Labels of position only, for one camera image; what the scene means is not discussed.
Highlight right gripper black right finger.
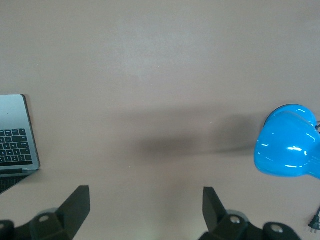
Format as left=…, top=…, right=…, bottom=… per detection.
left=198, top=186, right=301, bottom=240

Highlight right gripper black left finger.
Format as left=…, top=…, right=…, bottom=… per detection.
left=0, top=185, right=91, bottom=240

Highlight silver grey laptop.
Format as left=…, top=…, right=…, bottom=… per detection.
left=0, top=93, right=41, bottom=195

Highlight blue desk lamp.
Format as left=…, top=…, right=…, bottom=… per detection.
left=253, top=103, right=320, bottom=180

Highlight black lamp cable with plug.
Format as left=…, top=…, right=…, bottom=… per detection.
left=306, top=120, right=320, bottom=235

